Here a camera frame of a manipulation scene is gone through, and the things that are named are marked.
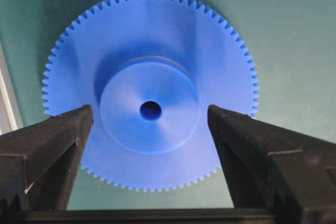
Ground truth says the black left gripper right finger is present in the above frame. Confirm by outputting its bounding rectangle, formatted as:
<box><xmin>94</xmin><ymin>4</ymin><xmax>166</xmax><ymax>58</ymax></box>
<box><xmin>207</xmin><ymin>105</ymin><xmax>335</xmax><ymax>223</ymax></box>

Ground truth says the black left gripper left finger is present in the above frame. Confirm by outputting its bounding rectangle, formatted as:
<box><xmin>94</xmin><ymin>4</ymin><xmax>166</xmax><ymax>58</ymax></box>
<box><xmin>1</xmin><ymin>105</ymin><xmax>93</xmax><ymax>211</ymax></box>

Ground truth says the large blue plastic gear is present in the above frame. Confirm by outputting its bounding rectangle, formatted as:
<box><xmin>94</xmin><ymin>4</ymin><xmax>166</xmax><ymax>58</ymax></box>
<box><xmin>43</xmin><ymin>0</ymin><xmax>259</xmax><ymax>191</ymax></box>

